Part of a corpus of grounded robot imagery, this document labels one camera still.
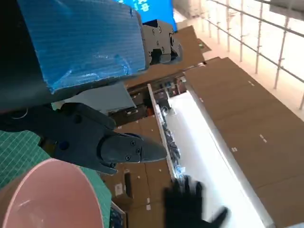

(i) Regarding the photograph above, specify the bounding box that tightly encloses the left bare black robot hand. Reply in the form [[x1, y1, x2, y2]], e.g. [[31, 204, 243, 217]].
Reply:
[[0, 0, 183, 176]]

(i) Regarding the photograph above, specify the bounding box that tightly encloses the right black gloved robot hand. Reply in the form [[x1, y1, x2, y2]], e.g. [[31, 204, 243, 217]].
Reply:
[[163, 174, 229, 228]]

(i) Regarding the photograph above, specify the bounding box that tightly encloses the pink bowl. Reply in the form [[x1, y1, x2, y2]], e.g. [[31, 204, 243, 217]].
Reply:
[[0, 158, 104, 228]]

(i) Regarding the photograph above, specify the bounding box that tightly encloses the long white shelf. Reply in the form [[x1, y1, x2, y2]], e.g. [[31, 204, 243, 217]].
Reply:
[[147, 83, 276, 228]]

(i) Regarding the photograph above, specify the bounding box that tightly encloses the blue display screen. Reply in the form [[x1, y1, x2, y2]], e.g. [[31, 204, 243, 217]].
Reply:
[[114, 0, 178, 33]]

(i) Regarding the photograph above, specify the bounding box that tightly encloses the large brown cardboard box stack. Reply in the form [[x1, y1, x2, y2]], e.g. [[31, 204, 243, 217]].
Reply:
[[184, 57, 304, 228]]

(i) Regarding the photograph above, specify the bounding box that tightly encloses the green cutting mat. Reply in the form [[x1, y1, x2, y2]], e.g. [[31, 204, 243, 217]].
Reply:
[[0, 129, 112, 228]]

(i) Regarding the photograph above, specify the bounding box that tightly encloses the white metal railing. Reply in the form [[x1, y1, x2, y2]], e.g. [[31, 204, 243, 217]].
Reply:
[[204, 0, 304, 112]]

